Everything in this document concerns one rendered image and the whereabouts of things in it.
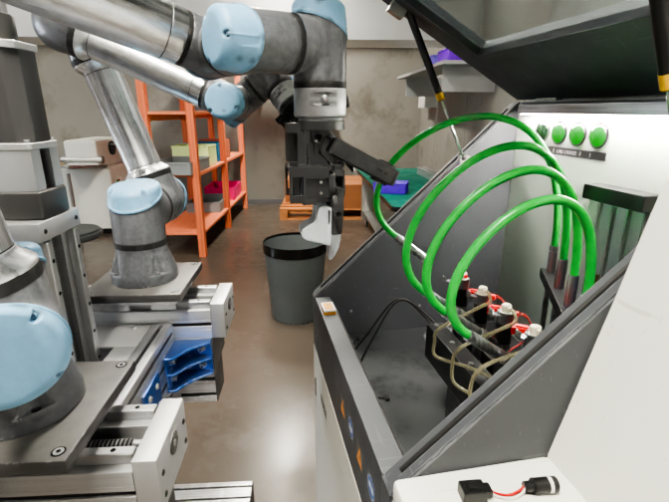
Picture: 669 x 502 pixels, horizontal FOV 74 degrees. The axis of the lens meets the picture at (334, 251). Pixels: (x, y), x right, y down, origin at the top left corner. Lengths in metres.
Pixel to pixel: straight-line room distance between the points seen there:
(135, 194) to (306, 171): 0.53
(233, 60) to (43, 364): 0.38
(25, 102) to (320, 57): 0.49
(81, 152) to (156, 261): 4.81
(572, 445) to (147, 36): 0.76
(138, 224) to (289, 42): 0.62
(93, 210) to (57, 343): 5.49
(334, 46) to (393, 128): 6.56
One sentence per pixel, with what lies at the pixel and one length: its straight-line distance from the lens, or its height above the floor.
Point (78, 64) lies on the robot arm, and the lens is 1.26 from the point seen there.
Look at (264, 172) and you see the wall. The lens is 7.16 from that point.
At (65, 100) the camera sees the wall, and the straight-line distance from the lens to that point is 7.89.
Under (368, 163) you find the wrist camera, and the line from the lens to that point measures 0.66.
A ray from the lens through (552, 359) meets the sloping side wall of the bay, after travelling 0.64.
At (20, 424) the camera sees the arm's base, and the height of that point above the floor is 1.06.
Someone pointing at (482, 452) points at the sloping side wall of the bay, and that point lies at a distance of 0.67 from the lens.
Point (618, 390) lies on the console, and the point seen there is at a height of 1.12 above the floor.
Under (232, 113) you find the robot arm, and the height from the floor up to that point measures 1.42.
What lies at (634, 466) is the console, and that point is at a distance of 0.63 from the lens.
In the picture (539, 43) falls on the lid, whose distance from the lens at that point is 1.01.
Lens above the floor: 1.43
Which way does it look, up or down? 18 degrees down
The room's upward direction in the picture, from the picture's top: straight up
